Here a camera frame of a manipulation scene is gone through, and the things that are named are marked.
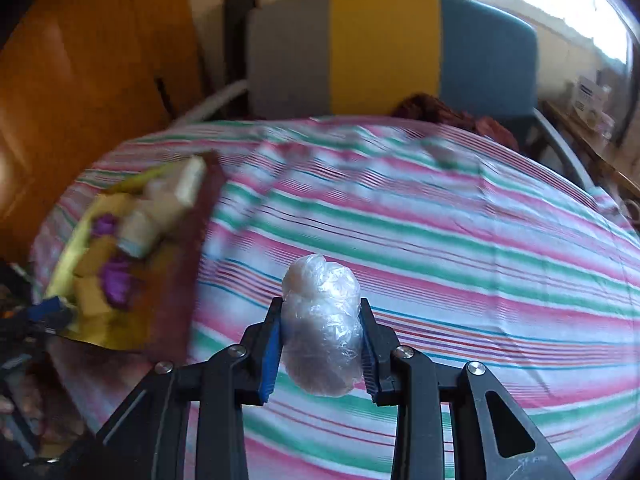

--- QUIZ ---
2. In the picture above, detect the dark red cloth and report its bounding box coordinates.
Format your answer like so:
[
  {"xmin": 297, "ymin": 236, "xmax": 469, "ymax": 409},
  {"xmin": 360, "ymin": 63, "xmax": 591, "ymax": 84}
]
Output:
[{"xmin": 392, "ymin": 92, "xmax": 519, "ymax": 154}]

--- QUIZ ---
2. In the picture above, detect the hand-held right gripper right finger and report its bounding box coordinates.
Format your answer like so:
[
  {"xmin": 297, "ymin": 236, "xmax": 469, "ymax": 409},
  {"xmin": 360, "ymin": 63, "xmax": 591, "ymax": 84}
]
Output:
[{"xmin": 357, "ymin": 297, "xmax": 576, "ymax": 480}]

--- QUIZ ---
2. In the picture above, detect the wooden wardrobe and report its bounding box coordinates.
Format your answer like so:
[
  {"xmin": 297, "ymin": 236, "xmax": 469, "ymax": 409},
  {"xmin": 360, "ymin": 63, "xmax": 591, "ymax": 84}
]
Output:
[{"xmin": 0, "ymin": 0, "xmax": 203, "ymax": 271}]

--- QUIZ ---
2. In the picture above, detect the gold metal tin box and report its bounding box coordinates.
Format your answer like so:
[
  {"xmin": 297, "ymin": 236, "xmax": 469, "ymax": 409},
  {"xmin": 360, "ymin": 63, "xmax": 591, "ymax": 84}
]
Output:
[{"xmin": 45, "ymin": 152, "xmax": 227, "ymax": 357}]

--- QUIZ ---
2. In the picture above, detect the clear plastic-wrapped ball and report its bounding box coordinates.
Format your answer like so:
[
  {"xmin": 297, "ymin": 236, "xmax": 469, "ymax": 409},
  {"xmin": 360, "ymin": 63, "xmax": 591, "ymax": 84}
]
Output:
[{"xmin": 281, "ymin": 254, "xmax": 363, "ymax": 397}]

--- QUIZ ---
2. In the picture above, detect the dark rolled mat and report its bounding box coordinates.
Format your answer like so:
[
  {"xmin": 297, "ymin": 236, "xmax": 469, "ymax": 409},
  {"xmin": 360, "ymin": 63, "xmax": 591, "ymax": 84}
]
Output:
[{"xmin": 222, "ymin": 0, "xmax": 258, "ymax": 117}]

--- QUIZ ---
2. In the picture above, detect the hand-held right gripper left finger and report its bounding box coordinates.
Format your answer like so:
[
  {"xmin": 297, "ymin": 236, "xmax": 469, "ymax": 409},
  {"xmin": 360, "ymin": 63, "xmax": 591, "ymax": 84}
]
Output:
[{"xmin": 97, "ymin": 297, "xmax": 284, "ymax": 480}]

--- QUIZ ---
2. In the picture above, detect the wooden side table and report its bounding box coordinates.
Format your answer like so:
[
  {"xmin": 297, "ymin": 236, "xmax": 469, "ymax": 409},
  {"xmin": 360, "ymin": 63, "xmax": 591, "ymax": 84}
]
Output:
[{"xmin": 542, "ymin": 100, "xmax": 640, "ymax": 211}]

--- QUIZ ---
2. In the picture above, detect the window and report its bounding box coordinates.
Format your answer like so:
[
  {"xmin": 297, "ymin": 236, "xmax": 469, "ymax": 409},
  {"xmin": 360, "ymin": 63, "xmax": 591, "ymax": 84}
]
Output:
[{"xmin": 475, "ymin": 0, "xmax": 632, "ymax": 67}]

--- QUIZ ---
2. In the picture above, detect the white carton box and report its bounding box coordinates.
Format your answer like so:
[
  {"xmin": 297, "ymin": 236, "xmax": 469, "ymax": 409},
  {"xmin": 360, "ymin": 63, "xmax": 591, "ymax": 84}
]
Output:
[{"xmin": 572, "ymin": 76, "xmax": 609, "ymax": 114}]

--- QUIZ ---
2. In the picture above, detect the striped tablecloth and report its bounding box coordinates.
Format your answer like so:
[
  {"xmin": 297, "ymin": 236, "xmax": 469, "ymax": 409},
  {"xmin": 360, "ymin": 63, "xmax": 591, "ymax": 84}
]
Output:
[{"xmin": 30, "ymin": 115, "xmax": 640, "ymax": 480}]

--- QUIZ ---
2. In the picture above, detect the grey yellow blue chair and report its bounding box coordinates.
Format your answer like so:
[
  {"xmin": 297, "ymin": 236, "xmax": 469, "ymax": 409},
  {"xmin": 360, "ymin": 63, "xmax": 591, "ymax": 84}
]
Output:
[{"xmin": 170, "ymin": 0, "xmax": 596, "ymax": 191}]

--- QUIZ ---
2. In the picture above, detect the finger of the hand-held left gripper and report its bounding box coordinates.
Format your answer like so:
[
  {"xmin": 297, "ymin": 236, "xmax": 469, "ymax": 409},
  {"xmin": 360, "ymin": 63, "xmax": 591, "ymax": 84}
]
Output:
[{"xmin": 25, "ymin": 296, "xmax": 76, "ymax": 338}]

